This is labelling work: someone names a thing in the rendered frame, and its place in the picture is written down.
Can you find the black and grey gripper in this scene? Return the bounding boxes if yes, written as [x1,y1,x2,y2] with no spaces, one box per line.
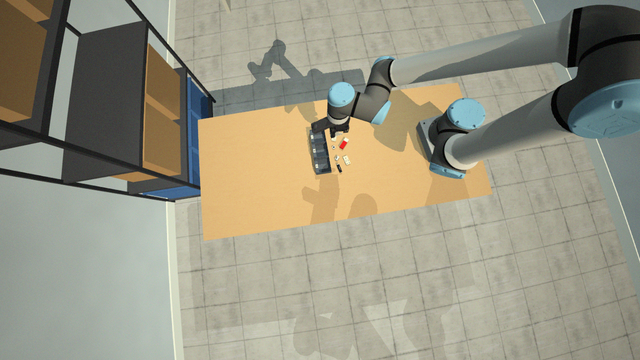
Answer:
[329,116,351,138]

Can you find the dark grey rack of bins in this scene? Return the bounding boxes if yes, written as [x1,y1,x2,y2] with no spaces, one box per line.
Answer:
[309,130,332,175]

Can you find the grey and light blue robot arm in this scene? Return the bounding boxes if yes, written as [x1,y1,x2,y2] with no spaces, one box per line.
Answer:
[311,5,640,179]

